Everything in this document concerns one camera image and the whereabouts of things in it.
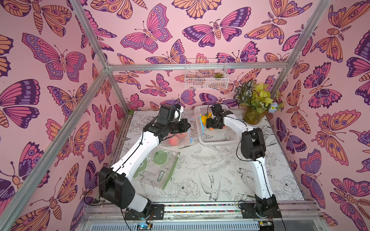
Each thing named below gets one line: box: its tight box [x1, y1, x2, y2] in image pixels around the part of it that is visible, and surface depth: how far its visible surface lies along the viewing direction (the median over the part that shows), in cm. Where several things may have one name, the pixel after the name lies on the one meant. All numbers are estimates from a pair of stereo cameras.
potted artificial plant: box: [233, 79, 286, 125], surface depth 102 cm
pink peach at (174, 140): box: [168, 135, 180, 146], surface depth 92 cm
